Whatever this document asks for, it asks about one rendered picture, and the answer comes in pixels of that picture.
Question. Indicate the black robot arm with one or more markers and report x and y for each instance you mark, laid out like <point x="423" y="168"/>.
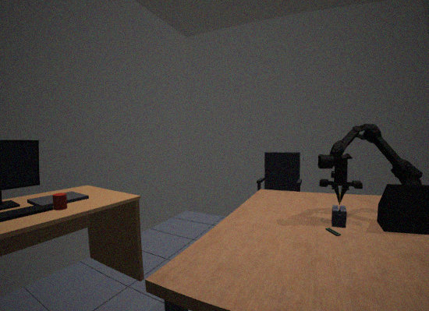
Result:
<point x="402" y="169"/>

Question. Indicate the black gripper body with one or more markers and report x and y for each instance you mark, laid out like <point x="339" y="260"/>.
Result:
<point x="340" y="179"/>

